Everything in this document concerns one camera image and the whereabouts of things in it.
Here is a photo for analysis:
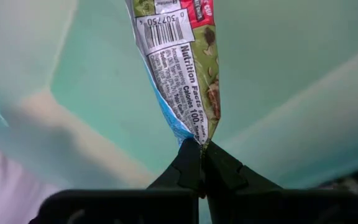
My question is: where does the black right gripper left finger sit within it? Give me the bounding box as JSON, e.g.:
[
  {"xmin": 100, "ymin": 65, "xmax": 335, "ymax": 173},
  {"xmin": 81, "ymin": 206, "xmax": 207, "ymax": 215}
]
[{"xmin": 29, "ymin": 138, "xmax": 203, "ymax": 224}]

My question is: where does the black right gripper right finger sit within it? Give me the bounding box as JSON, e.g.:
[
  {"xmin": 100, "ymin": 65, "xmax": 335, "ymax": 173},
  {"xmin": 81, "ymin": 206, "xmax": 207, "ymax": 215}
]
[{"xmin": 202, "ymin": 139, "xmax": 358, "ymax": 224}]

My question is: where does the chocolate chip granola bar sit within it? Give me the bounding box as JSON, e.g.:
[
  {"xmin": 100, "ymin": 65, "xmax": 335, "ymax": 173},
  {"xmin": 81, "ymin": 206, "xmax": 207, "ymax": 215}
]
[{"xmin": 125, "ymin": 0, "xmax": 222, "ymax": 146}]

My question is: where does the translucent teal plastic bin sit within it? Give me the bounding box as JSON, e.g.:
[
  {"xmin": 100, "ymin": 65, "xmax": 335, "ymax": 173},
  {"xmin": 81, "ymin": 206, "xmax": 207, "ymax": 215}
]
[{"xmin": 0, "ymin": 0, "xmax": 358, "ymax": 191}]

